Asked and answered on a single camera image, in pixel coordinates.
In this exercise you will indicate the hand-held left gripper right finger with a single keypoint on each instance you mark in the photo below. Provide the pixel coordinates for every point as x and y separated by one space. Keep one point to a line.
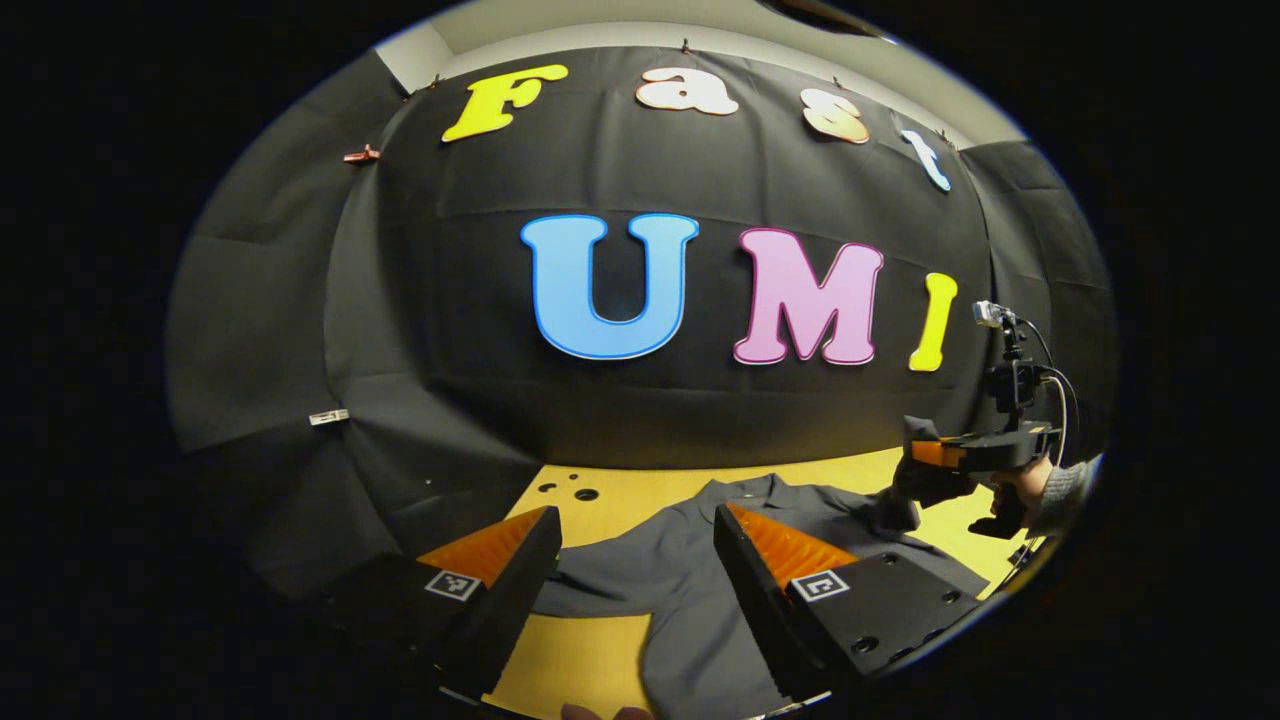
755 610

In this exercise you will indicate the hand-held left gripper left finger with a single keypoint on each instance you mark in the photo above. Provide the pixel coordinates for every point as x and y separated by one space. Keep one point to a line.
515 600

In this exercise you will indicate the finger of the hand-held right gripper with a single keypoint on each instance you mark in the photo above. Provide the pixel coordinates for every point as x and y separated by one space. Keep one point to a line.
935 455

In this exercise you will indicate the grey polo shirt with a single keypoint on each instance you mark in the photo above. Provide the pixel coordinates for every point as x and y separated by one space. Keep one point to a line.
680 570

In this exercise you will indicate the black backdrop cloth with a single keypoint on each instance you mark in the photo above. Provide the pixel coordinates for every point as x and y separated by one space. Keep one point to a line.
600 410

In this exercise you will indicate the white clip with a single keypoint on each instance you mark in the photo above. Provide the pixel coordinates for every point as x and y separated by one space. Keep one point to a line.
329 416

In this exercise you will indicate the red clip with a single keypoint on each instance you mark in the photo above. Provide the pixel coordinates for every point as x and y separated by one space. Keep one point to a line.
362 154

